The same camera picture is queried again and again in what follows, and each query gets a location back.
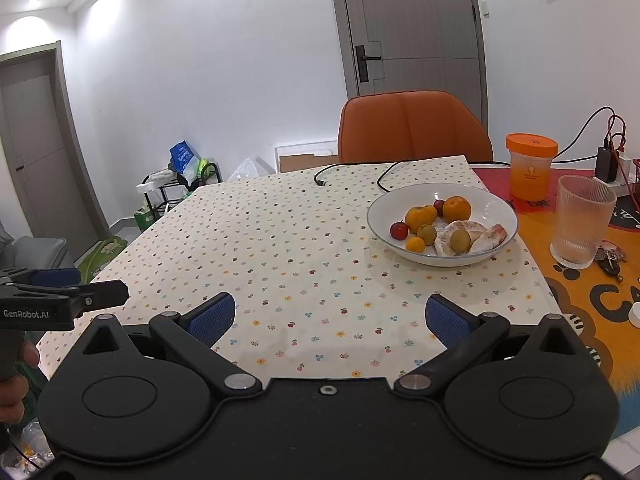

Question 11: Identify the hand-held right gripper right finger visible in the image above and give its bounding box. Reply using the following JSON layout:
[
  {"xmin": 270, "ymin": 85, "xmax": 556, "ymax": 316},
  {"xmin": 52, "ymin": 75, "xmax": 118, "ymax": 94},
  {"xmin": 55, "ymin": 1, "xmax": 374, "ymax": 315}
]
[{"xmin": 393, "ymin": 294, "xmax": 581, "ymax": 401}]

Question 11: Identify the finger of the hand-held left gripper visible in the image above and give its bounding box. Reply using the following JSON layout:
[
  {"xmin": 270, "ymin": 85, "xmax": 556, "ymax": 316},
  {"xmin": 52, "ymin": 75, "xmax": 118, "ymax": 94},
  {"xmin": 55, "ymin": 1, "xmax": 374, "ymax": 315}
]
[
  {"xmin": 0, "ymin": 268, "xmax": 82, "ymax": 288},
  {"xmin": 75, "ymin": 280, "xmax": 128, "ymax": 318}
]

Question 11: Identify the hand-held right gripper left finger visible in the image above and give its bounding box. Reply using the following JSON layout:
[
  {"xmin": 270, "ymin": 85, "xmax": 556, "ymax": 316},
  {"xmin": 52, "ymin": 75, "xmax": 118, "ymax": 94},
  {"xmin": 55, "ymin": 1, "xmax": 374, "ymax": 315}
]
[{"xmin": 79, "ymin": 291, "xmax": 264, "ymax": 401}]

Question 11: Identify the pomelo segment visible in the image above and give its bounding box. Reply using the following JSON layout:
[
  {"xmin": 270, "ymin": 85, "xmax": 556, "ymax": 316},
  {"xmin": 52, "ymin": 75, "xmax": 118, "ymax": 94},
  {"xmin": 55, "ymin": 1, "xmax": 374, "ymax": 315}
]
[
  {"xmin": 470, "ymin": 225, "xmax": 508, "ymax": 254},
  {"xmin": 434, "ymin": 220, "xmax": 488, "ymax": 257}
]

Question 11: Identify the tangerine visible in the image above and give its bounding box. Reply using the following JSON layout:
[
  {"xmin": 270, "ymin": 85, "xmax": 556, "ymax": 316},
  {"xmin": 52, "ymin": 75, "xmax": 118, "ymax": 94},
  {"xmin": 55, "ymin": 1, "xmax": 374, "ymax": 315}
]
[
  {"xmin": 404, "ymin": 205, "xmax": 437, "ymax": 235},
  {"xmin": 443, "ymin": 196, "xmax": 472, "ymax": 223}
]

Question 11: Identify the white plate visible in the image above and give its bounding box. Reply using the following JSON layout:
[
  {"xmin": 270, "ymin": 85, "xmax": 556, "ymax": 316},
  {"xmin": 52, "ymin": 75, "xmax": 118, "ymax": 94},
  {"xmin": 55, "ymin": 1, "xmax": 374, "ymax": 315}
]
[{"xmin": 366, "ymin": 183, "xmax": 519, "ymax": 267}]

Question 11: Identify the person's left hand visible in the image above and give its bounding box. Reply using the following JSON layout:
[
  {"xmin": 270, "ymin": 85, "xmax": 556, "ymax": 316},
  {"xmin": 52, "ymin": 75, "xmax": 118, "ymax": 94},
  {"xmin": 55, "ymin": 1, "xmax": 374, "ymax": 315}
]
[{"xmin": 0, "ymin": 342, "xmax": 41, "ymax": 423}]

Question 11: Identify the grey sofa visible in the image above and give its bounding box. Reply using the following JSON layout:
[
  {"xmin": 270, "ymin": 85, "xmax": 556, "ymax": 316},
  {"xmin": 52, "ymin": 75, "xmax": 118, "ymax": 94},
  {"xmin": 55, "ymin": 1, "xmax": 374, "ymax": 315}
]
[{"xmin": 0, "ymin": 236, "xmax": 68, "ymax": 271}]

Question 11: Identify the green shopping bag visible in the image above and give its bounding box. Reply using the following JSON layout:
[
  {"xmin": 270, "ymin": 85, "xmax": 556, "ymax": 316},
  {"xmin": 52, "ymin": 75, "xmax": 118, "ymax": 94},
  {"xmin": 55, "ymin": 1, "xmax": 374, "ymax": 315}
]
[{"xmin": 75, "ymin": 236, "xmax": 130, "ymax": 283}]

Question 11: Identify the floral tablecloth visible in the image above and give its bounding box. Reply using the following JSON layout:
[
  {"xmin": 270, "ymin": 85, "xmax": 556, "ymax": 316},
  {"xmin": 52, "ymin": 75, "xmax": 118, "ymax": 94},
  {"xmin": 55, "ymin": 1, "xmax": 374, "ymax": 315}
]
[{"xmin": 37, "ymin": 155, "xmax": 561, "ymax": 381}]

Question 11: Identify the black metal rack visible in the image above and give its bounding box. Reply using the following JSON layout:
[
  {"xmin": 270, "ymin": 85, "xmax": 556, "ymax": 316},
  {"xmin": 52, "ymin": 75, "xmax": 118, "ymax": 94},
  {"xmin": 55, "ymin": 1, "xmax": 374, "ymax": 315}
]
[{"xmin": 137, "ymin": 160, "xmax": 223, "ymax": 221}]

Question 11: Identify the clear plastic bag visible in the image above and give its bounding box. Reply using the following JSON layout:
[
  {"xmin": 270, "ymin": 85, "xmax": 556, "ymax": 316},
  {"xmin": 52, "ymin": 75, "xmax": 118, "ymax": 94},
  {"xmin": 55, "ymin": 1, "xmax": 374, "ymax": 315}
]
[{"xmin": 0, "ymin": 420, "xmax": 56, "ymax": 476}]

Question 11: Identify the orange printed table mat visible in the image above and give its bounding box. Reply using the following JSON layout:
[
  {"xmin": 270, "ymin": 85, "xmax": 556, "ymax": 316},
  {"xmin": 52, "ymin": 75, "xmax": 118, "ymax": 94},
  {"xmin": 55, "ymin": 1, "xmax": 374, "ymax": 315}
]
[{"xmin": 472, "ymin": 167, "xmax": 640, "ymax": 441}]

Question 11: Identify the white plastic bag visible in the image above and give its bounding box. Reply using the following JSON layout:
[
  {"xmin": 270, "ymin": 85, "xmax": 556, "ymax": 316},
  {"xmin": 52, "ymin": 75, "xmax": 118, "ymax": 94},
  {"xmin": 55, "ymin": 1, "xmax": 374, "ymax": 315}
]
[{"xmin": 227, "ymin": 157, "xmax": 276, "ymax": 182}]

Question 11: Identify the blue snack bag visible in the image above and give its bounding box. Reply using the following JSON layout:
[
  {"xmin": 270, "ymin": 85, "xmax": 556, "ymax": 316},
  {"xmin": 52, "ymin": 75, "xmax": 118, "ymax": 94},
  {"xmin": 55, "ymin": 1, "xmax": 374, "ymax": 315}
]
[{"xmin": 169, "ymin": 140, "xmax": 201, "ymax": 186}]

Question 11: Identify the ribbed glass cup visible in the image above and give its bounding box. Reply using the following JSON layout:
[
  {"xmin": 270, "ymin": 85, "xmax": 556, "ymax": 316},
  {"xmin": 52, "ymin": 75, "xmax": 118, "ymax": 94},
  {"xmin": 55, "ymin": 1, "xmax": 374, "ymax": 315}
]
[{"xmin": 550, "ymin": 175, "xmax": 618, "ymax": 269}]

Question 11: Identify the orange lidded jar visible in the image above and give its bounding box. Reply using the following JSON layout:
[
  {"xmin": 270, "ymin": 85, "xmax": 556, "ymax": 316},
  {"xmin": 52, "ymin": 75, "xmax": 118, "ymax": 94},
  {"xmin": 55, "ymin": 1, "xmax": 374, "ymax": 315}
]
[{"xmin": 505, "ymin": 133, "xmax": 559, "ymax": 201}]

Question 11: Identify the bunch of keys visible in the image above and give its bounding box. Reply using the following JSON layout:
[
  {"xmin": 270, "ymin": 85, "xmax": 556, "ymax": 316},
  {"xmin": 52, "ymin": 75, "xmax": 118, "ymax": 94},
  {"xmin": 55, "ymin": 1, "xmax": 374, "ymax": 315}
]
[{"xmin": 595, "ymin": 242, "xmax": 628, "ymax": 276}]

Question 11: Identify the brown cardboard sheet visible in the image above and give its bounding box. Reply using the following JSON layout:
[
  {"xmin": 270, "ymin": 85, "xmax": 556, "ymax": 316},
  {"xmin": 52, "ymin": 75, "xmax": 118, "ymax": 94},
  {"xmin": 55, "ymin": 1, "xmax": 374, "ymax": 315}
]
[{"xmin": 279, "ymin": 154, "xmax": 341, "ymax": 173}]

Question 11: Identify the white board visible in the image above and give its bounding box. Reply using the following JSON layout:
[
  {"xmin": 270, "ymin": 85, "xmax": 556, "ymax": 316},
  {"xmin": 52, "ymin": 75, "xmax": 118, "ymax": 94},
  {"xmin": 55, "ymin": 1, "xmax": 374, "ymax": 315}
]
[{"xmin": 274, "ymin": 140, "xmax": 341, "ymax": 175}]

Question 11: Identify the orange chair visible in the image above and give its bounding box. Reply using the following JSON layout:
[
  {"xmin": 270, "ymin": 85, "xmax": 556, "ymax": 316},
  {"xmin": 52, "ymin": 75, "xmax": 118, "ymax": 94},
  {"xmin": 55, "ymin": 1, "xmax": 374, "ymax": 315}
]
[{"xmin": 337, "ymin": 91, "xmax": 495, "ymax": 165}]

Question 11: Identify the white power strip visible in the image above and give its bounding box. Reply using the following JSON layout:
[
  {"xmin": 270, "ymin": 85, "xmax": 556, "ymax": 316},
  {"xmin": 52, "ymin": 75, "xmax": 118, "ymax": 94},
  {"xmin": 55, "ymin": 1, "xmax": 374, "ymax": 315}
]
[{"xmin": 592, "ymin": 175, "xmax": 636, "ymax": 198}]

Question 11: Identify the black charger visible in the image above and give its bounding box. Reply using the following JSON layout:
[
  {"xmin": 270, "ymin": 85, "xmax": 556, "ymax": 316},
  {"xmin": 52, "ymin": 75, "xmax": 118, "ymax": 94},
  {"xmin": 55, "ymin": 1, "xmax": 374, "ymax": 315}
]
[{"xmin": 596, "ymin": 146, "xmax": 620, "ymax": 183}]

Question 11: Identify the grey door with plain frame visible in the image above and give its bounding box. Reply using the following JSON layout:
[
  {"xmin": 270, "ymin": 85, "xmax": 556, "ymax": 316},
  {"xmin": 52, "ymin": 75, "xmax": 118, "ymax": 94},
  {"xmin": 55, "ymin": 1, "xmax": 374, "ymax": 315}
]
[{"xmin": 0, "ymin": 42, "xmax": 113, "ymax": 246}]

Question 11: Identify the black usb cable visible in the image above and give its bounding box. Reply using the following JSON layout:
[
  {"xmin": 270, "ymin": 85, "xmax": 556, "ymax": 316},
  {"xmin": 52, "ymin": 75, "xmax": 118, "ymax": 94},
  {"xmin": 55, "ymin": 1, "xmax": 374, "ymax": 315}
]
[{"xmin": 314, "ymin": 160, "xmax": 413, "ymax": 193}]

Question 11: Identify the black power cable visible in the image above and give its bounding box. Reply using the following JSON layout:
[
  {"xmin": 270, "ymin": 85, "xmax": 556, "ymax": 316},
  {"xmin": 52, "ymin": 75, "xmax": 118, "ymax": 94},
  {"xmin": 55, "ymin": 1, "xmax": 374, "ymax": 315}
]
[{"xmin": 470, "ymin": 106, "xmax": 621, "ymax": 166}]

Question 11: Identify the red cable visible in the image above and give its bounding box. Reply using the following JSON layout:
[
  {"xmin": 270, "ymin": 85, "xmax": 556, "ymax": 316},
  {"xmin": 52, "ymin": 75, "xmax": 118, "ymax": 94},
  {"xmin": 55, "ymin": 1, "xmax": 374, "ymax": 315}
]
[{"xmin": 607, "ymin": 115, "xmax": 633, "ymax": 181}]

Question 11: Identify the black door handle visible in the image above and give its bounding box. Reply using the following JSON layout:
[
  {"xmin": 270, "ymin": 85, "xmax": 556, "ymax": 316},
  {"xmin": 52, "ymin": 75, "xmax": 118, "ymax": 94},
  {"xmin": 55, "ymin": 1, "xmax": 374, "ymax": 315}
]
[{"xmin": 354, "ymin": 45, "xmax": 383, "ymax": 82}]

